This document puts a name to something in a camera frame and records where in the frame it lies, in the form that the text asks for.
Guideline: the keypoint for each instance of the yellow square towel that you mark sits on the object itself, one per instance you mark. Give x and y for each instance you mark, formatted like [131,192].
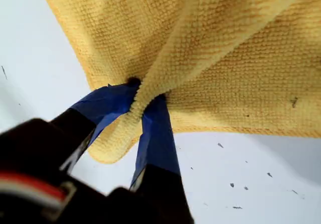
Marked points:
[200,58]

